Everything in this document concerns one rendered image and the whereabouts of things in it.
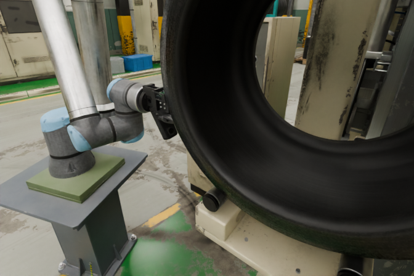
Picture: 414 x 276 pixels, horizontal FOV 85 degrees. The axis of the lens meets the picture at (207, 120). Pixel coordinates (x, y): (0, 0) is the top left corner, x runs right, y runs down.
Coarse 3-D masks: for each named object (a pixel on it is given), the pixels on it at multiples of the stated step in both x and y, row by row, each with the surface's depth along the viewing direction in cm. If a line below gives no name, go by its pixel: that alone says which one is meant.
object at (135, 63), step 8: (128, 56) 556; (136, 56) 556; (144, 56) 558; (112, 64) 519; (120, 64) 529; (128, 64) 549; (136, 64) 544; (144, 64) 563; (152, 64) 583; (112, 72) 524; (120, 72) 535
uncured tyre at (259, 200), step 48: (192, 0) 35; (240, 0) 57; (192, 48) 54; (240, 48) 63; (192, 96) 56; (240, 96) 68; (192, 144) 46; (240, 144) 62; (288, 144) 64; (336, 144) 57; (384, 144) 50; (240, 192) 42; (288, 192) 53; (336, 192) 51; (384, 192) 46; (336, 240) 34; (384, 240) 29
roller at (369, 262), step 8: (344, 256) 39; (352, 256) 38; (344, 264) 37; (352, 264) 37; (360, 264) 37; (368, 264) 37; (344, 272) 36; (352, 272) 36; (360, 272) 35; (368, 272) 36
